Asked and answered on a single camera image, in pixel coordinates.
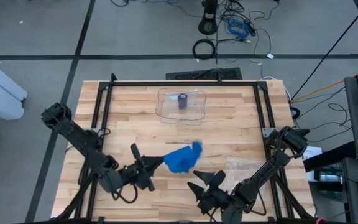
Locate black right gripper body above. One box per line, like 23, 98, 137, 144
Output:
197, 186, 246, 219

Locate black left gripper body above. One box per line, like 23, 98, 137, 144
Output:
119, 143, 155, 192

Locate bright blue elastic bandage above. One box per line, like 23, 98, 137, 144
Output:
163, 141, 204, 174

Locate small clear zip bag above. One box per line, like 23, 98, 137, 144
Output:
162, 89, 199, 110

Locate dark blue elastic bandage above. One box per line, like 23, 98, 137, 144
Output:
177, 93, 188, 110

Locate large clear plastic bag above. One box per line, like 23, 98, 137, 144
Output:
227, 156, 267, 195

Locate clear plastic container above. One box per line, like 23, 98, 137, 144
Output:
155, 87, 207, 126

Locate black keyboard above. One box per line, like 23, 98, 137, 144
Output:
165, 67, 244, 81

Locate white paper sheet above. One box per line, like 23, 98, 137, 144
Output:
301, 145, 323, 162

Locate grey electronics box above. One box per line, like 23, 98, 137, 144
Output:
314, 164, 344, 185

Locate dark cart beam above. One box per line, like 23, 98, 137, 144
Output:
303, 141, 357, 173

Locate black floor stand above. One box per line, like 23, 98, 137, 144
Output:
197, 0, 219, 35

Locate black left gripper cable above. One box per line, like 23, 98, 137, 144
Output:
111, 183, 140, 205

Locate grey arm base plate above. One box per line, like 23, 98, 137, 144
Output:
261, 126, 281, 139

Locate black aluminium table frame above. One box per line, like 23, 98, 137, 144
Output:
53, 73, 316, 224

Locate coiled black cable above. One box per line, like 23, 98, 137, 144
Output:
191, 38, 217, 60

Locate yellow floor cable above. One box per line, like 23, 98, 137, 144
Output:
289, 66, 358, 105

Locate blue cable bundle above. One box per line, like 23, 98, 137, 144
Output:
227, 17, 250, 40

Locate tangled black cables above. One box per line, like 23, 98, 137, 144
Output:
219, 0, 281, 55

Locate black slanted cable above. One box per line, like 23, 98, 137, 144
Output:
290, 0, 358, 103

